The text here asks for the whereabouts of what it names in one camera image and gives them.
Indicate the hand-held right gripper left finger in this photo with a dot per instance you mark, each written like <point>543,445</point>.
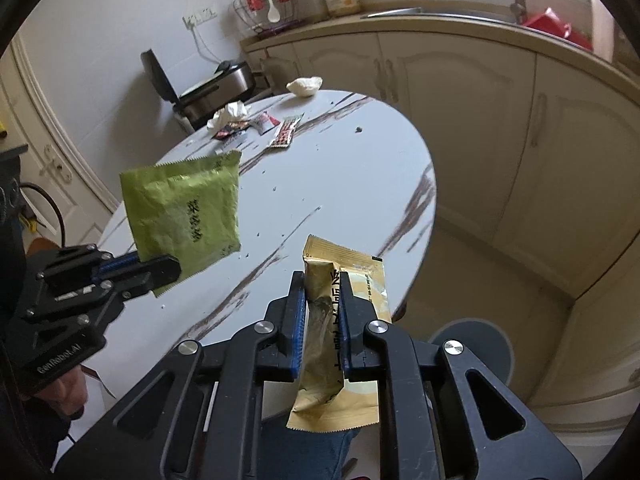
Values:
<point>299,330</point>

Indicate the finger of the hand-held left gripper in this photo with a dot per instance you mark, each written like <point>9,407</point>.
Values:
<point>117,262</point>
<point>150,272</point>

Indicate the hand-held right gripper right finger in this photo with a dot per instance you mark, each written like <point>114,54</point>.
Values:
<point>346,340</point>

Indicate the gold snack packet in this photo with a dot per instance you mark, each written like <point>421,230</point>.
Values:
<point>322,280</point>

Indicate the green snack packet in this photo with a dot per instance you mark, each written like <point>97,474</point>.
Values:
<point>185,210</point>

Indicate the black and red sachet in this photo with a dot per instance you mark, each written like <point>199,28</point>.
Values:
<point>231,131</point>

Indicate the white tissue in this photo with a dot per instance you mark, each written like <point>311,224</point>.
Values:
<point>229,112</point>

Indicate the red and white sachet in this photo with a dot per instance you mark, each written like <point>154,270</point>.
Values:
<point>265,121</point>

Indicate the red patterned sachet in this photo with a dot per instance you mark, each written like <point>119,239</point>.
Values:
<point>285,134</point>

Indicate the white paper ball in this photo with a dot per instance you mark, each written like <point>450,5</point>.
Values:
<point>305,85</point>

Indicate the person's left forearm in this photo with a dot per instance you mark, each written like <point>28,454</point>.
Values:
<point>30,440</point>

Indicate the person's left hand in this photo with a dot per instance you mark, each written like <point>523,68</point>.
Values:
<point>65,390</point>

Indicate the person's leg in jeans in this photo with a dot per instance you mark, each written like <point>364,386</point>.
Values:
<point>320,455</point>

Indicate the black box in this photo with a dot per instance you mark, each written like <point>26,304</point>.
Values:
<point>12,180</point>

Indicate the round marble table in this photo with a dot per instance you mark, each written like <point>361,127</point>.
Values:
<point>325,185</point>

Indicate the white door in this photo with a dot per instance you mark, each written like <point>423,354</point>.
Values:
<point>50,125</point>

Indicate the silver rice cooker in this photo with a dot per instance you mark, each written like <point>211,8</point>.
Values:
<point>220,87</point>

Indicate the white plastic spoon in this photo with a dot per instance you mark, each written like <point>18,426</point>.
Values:
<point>272,10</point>

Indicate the beige countertop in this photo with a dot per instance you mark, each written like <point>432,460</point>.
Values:
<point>325,27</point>

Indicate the glass jar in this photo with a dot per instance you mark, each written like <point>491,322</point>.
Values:
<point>342,2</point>

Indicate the steel sink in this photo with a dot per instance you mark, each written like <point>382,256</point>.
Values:
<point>400,12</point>

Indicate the red plastic basin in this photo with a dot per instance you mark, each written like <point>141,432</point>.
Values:
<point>550,25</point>

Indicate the white wall socket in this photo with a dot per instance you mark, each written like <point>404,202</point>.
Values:
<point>200,16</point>

